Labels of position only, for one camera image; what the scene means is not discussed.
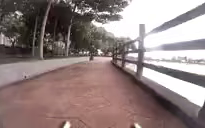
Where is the person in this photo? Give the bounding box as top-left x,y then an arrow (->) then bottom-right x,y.
88,49 -> 95,62

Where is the red brick path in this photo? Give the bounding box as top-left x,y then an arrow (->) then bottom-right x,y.
0,56 -> 192,128

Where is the row of trees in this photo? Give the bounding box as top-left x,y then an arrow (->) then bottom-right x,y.
0,0 -> 138,61

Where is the grey kerb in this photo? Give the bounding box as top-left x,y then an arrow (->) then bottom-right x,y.
111,59 -> 205,128

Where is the robot's own part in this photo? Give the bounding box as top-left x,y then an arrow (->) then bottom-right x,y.
132,122 -> 142,128
62,120 -> 72,128

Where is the pale water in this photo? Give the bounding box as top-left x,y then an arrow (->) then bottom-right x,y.
124,49 -> 205,108

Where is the far shore with trees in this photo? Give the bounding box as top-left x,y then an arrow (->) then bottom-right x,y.
163,55 -> 205,67

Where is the pale building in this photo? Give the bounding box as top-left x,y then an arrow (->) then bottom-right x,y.
0,32 -> 14,48

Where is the wooden rail fence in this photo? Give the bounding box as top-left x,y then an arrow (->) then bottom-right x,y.
111,0 -> 205,127

